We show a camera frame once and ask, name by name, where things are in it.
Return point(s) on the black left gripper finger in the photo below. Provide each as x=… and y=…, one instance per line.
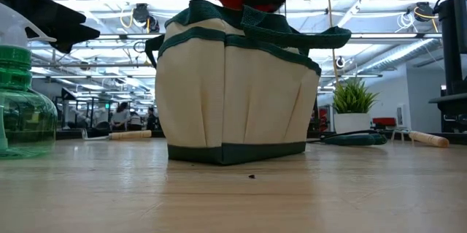
x=54, y=15
x=69, y=37

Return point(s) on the green translucent spray bottle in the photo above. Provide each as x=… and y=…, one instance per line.
x=25, y=116

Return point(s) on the beige canvas bag green trim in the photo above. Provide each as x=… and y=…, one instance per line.
x=233, y=98

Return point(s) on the person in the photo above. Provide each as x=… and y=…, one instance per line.
x=135, y=120
x=120, y=116
x=151, y=120

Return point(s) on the green plant in white pot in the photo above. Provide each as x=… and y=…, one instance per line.
x=352, y=98

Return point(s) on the red box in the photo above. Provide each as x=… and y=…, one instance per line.
x=384, y=122

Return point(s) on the dark grey side desk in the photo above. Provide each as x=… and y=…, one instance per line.
x=452, y=107

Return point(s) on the black aluminium table frame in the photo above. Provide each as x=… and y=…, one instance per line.
x=69, y=135

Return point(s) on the white wall-mounted box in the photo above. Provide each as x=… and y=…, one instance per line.
x=401, y=115

